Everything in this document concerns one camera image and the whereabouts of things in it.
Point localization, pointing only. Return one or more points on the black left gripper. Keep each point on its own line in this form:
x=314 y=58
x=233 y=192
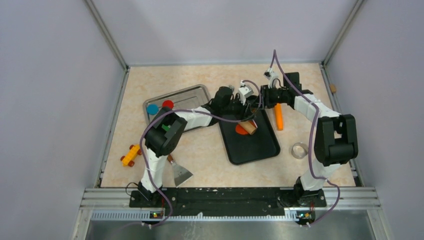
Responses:
x=244 y=111

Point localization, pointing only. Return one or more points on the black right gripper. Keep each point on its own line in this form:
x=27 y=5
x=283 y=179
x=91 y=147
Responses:
x=265 y=92

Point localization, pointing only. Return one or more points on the orange-red dough piece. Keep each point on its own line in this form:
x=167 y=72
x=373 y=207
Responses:
x=240 y=130

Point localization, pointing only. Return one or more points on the wooden dough roller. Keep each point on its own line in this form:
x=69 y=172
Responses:
x=249 y=125

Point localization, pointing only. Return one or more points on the black baking tray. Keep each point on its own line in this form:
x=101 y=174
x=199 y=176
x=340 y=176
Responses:
x=245 y=148

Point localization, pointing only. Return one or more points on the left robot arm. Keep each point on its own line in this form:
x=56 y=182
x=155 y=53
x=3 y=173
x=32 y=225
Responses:
x=163 y=134

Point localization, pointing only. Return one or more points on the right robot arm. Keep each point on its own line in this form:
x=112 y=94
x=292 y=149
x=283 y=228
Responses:
x=335 y=142

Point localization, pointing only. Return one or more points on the red dough disc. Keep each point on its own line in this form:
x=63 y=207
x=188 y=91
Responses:
x=168 y=104

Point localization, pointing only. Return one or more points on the green dough disc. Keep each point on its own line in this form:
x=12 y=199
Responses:
x=165 y=127

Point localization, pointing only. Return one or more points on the blue dough disc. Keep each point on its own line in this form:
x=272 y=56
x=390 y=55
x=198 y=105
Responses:
x=152 y=109

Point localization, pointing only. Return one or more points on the orange toy carrot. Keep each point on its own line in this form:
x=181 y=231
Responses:
x=278 y=114

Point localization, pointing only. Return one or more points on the silver metal tray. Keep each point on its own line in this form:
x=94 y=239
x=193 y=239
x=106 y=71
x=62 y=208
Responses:
x=186 y=98

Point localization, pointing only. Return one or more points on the yellow toy car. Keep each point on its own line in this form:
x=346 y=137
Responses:
x=128 y=160

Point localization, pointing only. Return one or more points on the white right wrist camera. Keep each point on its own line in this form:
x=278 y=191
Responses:
x=272 y=77

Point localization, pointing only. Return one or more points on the small brown wall object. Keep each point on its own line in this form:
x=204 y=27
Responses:
x=333 y=88

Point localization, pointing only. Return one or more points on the wooden handled metal scraper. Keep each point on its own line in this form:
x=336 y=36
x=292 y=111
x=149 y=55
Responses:
x=180 y=173

